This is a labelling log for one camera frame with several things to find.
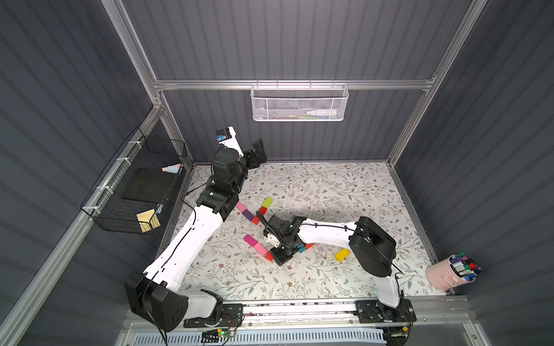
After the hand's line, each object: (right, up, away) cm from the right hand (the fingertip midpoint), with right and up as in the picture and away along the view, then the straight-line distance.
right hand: (276, 265), depth 84 cm
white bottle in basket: (+20, +63, +8) cm, 66 cm away
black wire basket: (-50, +23, -17) cm, 58 cm away
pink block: (-17, +21, +18) cm, 33 cm away
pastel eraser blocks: (-40, +38, -2) cm, 55 cm away
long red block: (-7, +19, +18) cm, 27 cm away
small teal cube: (+11, +5, +6) cm, 13 cm away
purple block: (-13, +18, +12) cm, 25 cm away
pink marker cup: (+60, +3, -12) cm, 61 cm away
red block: (+13, +6, +5) cm, 15 cm away
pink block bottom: (-7, +5, +4) cm, 9 cm away
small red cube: (-9, +16, +10) cm, 21 cm away
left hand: (-7, +45, -16) cm, 49 cm away
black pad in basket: (-45, +32, -9) cm, 56 cm away
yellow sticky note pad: (-35, +22, -24) cm, 48 cm away
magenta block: (-12, +8, +8) cm, 16 cm away
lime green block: (-5, +23, +21) cm, 31 cm away
